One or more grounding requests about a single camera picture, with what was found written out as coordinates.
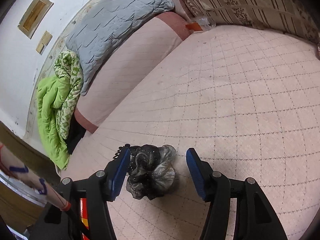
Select black claw hair clip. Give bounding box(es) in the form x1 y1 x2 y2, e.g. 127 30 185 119
113 144 131 160

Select grey black organza scrunchie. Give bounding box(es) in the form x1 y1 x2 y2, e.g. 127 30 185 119
126 144 179 200

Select red shallow tray box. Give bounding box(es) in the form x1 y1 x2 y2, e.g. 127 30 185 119
80 198 89 229

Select pink quilted mattress cover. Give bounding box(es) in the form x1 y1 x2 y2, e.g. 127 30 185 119
61 25 319 239

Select pink bolster cushion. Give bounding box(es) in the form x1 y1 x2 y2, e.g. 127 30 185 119
74 12 190 133

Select green quilted blanket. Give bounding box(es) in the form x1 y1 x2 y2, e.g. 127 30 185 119
36 50 84 170

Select wooden glass door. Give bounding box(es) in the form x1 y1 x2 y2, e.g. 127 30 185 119
1 123 60 233

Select patterned sleeve with blue marks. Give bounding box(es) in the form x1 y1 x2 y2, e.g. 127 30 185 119
1 142 71 211

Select plastic bottle orange label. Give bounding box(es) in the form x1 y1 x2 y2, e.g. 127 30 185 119
185 16 216 31

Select grey quilted pillow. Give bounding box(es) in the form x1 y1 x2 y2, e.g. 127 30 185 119
66 0 175 96

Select red white checked scrunchie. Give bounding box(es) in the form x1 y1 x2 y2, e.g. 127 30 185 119
317 42 320 59

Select striped floral sofa cushion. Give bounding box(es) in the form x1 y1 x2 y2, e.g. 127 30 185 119
183 0 319 43

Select beige wall switch plates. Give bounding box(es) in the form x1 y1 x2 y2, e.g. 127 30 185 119
36 31 53 55

